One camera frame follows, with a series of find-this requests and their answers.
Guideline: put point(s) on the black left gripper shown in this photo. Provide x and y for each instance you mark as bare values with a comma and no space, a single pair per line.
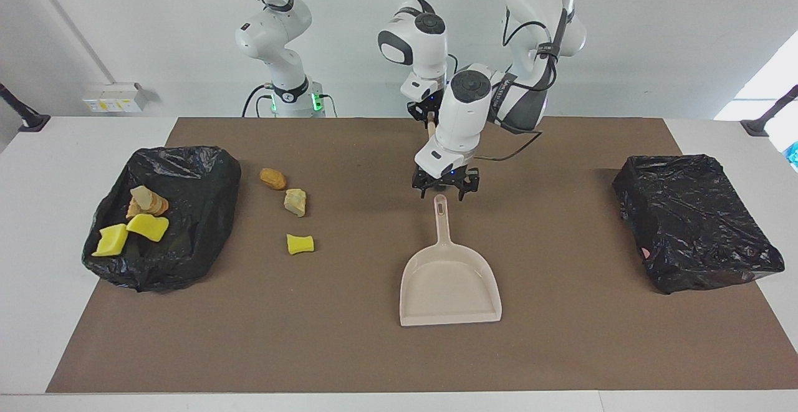
446,180

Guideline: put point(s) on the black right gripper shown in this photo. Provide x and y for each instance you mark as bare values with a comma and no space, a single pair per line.
424,108

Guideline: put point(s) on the beige brush with black bristles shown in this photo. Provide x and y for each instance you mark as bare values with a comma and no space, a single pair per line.
430,126

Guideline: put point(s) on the beige plastic dustpan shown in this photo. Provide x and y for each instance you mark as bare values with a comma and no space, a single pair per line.
449,287

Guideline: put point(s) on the pale beige bread chunk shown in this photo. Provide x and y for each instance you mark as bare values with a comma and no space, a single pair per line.
141,196
295,202

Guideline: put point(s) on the brown nugget toy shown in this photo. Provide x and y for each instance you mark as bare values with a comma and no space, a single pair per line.
273,179

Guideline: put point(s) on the small yellow sponge piece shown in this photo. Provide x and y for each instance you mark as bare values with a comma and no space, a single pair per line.
300,244

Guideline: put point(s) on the orange striped bread toy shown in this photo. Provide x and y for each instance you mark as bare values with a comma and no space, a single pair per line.
159,205

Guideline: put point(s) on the yellow and green sponge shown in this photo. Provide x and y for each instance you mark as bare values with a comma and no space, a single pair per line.
110,241

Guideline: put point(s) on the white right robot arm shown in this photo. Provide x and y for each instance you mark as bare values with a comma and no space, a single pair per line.
274,25

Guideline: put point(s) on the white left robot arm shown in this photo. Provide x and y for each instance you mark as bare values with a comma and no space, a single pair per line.
464,119

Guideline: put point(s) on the black bag lined bin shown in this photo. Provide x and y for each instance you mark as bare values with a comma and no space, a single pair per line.
692,225
187,212

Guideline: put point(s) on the brown table mat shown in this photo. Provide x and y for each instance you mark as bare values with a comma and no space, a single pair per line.
399,362

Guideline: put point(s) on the black clamp stand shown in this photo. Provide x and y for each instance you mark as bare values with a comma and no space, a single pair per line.
28,120
757,126

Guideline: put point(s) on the blue object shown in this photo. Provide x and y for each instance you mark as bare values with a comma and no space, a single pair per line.
793,156

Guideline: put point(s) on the white wall socket box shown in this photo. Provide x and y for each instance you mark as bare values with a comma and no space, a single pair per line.
112,97

